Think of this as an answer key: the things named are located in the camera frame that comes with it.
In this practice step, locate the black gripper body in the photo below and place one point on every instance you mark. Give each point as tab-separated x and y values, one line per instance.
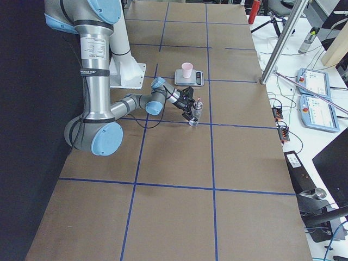
180	104

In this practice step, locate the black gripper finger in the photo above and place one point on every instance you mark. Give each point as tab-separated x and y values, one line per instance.
189	115

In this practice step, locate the pink plastic cup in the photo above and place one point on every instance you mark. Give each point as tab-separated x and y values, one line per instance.
187	70

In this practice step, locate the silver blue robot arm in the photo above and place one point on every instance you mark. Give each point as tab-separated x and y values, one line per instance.
107	62

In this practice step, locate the silver digital kitchen scale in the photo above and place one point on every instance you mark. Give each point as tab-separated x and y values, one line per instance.
196	78

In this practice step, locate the red cylinder bottle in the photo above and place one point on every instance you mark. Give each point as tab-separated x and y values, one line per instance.
254	11

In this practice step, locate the black tripod leg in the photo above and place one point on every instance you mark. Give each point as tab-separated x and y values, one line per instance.
273	20

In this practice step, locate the near blue teach pendant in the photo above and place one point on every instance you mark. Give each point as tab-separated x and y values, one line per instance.
317	114

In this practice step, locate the blue teach pendant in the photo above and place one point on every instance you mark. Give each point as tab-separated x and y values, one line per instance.
317	114
315	81

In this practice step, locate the clear water bottle green cap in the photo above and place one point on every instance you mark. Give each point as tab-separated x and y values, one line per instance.
308	40

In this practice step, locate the black box with white label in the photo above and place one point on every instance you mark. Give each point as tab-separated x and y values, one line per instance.
299	176

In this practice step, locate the far blue teach pendant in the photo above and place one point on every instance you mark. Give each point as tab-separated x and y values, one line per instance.
315	81

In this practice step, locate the black monitor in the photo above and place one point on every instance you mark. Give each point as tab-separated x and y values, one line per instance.
331	165

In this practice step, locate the light wooden beam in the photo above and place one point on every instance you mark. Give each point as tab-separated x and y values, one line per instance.
337	49

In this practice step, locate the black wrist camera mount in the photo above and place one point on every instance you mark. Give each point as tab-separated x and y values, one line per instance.
186	96

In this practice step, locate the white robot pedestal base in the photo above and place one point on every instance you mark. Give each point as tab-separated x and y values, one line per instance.
125	71

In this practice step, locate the aluminium frame post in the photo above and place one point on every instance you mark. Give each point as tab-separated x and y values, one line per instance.
295	14

